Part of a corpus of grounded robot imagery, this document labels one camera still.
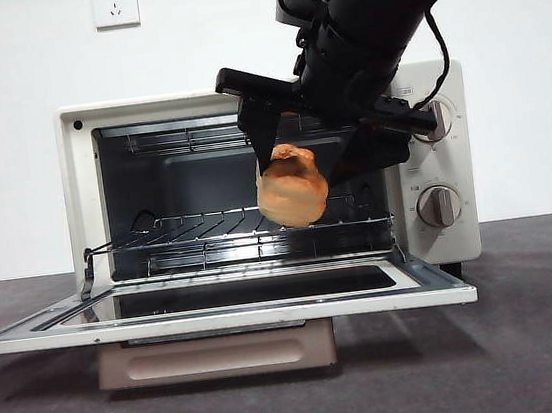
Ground orange-brown bread loaf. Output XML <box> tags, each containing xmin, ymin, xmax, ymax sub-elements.
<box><xmin>251</xmin><ymin>138</ymin><xmax>333</xmax><ymax>232</ymax></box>

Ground glass oven door with handle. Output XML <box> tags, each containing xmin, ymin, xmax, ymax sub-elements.
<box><xmin>0</xmin><ymin>242</ymin><xmax>485</xmax><ymax>408</ymax></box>

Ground cream oven knob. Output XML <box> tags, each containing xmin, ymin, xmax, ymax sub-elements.
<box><xmin>414</xmin><ymin>182</ymin><xmax>464</xmax><ymax>230</ymax></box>
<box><xmin>408</xmin><ymin>96</ymin><xmax>456</xmax><ymax>145</ymax></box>

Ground cream Toshiba toaster oven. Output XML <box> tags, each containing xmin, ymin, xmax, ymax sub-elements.
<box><xmin>53</xmin><ymin>56</ymin><xmax>487</xmax><ymax>322</ymax></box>

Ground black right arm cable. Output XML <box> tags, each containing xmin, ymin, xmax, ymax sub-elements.
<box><xmin>400</xmin><ymin>7</ymin><xmax>457</xmax><ymax>113</ymax></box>

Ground metal wire oven rack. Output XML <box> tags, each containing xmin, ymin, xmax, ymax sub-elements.
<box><xmin>72</xmin><ymin>187</ymin><xmax>401</xmax><ymax>302</ymax></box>

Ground white wall socket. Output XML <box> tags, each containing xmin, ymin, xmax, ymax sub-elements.
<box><xmin>89</xmin><ymin>0</ymin><xmax>142</xmax><ymax>31</ymax></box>

